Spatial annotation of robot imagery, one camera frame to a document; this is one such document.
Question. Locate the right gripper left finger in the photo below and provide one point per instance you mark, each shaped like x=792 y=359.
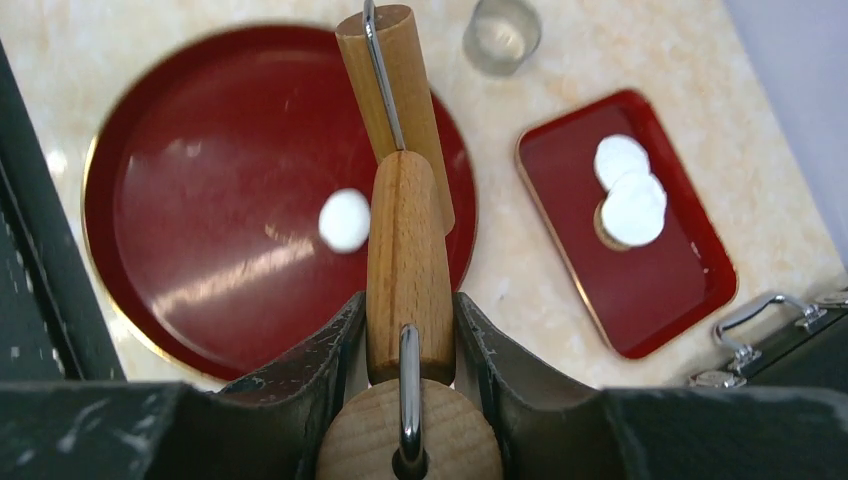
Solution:
x=268 y=424

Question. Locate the white dough ball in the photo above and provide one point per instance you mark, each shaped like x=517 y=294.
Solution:
x=344 y=221

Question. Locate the metal ring cutter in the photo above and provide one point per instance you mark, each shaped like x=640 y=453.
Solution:
x=501 y=35

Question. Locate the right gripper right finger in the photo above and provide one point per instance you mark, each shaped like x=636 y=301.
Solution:
x=551 y=426

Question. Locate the rectangular red tray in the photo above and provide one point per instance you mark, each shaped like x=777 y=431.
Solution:
x=642 y=298

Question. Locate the black case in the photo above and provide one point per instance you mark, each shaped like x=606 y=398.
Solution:
x=810 y=351

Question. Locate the left white wrapper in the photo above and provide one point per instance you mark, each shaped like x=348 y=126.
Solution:
x=617 y=155

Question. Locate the round red tray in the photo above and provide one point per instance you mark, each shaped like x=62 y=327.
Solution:
x=203 y=191

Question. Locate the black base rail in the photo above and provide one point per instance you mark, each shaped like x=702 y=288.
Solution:
x=52 y=328

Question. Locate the wooden roller tool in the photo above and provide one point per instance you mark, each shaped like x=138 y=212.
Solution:
x=410 y=423

